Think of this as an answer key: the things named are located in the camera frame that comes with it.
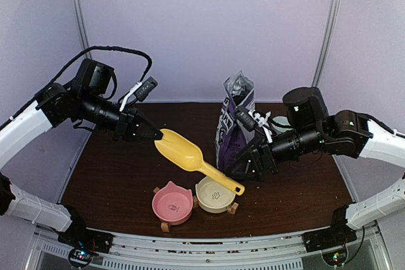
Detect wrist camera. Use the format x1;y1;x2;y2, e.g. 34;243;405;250
235;106;274;144
118;77;158;112

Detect left aluminium frame post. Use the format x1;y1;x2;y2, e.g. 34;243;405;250
72;0;89;49

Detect pink cat-shaped bowl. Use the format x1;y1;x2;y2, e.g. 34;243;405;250
152;181;194;226

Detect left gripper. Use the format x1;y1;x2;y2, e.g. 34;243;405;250
78;90;163;141

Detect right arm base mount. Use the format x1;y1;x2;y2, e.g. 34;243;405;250
302;204;357;252

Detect aluminium frame post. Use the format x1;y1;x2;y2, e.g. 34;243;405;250
312;0;341;87
72;0;89;49

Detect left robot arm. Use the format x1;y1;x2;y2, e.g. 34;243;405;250
1;59;163;247

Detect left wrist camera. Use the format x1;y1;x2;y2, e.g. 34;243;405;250
118;77;158;112

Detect light blue ceramic bowl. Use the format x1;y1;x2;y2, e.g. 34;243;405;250
272;116;290;128

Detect wooden bowl stand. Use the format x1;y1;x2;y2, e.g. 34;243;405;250
153;187;239;233

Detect cream cat-shaped bowl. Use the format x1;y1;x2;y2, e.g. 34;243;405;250
195;176;236;214

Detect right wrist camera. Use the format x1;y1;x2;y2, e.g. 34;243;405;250
235;106;274;144

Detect yellow plastic scoop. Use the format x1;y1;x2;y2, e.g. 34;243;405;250
154;128;245;196

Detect purple pet food bag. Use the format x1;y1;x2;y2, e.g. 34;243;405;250
215;71;255;172

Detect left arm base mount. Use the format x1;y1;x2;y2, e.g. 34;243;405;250
55;206;113;254

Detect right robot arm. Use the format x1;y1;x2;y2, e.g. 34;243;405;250
223;87;404;180

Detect right aluminium frame post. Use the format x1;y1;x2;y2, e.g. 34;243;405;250
312;0;341;87

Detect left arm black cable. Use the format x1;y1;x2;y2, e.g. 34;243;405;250
0;44;153;132

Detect front aluminium rail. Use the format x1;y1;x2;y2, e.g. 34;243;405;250
23;224;393;269

